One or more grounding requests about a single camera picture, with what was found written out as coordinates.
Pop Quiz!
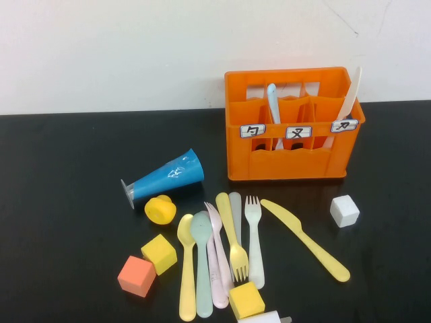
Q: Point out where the pale green plastic spoon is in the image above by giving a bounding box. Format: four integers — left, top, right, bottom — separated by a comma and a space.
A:
189, 211, 213, 319

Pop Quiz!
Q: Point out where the orange foam cube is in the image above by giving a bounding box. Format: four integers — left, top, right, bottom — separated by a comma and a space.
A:
117, 255, 157, 298

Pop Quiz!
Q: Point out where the yellow plastic spoon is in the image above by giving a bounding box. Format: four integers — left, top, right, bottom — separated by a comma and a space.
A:
177, 213, 197, 322

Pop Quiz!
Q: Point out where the orange plastic cutlery holder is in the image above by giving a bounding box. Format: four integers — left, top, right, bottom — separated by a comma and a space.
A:
224, 66, 366, 182

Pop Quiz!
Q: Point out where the white plastic knife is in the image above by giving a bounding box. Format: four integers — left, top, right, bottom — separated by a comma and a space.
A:
323, 66, 363, 149

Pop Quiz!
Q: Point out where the yellow plastic knife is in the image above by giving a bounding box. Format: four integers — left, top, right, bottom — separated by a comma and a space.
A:
260, 199, 352, 283

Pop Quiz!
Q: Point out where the blue cone cup clear base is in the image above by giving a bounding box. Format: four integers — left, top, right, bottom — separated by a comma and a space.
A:
120, 147, 205, 211

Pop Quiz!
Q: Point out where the white plastic fork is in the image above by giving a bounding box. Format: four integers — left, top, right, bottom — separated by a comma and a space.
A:
244, 195, 266, 290

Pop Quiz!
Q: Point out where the yellow plastic cap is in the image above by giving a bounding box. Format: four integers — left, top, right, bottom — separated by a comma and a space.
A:
144, 194, 177, 225

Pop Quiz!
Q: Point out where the white paper label spoon character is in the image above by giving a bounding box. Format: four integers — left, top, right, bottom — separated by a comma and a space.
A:
239, 123, 267, 139

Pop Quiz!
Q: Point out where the white paper label knife character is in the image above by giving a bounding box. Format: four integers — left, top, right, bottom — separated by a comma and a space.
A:
330, 118, 360, 133

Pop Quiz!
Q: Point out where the pink plastic fork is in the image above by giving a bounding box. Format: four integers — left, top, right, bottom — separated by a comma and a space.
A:
203, 201, 236, 297

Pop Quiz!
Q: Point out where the light blue plastic utensil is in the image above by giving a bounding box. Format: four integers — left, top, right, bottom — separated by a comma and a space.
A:
267, 83, 286, 151

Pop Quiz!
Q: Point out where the grey translucent plastic knife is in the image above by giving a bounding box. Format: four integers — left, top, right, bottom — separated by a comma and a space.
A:
228, 191, 244, 248

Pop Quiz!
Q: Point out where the white foam cube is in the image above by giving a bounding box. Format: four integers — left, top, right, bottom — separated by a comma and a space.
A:
329, 194, 361, 229

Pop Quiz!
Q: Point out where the yellow plastic fork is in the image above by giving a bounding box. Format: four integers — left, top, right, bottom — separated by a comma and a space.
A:
215, 192, 250, 283

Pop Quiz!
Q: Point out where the yellow foam cube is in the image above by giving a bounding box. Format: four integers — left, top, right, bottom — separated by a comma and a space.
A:
228, 281, 267, 320
140, 234, 178, 276

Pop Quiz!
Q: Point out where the white paper label fork character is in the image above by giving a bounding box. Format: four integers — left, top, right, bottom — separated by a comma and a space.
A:
285, 125, 313, 140

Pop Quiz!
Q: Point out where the pink plastic spoon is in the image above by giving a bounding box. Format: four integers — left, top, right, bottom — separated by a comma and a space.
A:
205, 231, 228, 310

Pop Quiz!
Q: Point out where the white plug adapter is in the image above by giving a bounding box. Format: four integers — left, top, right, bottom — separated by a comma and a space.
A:
237, 310, 293, 323

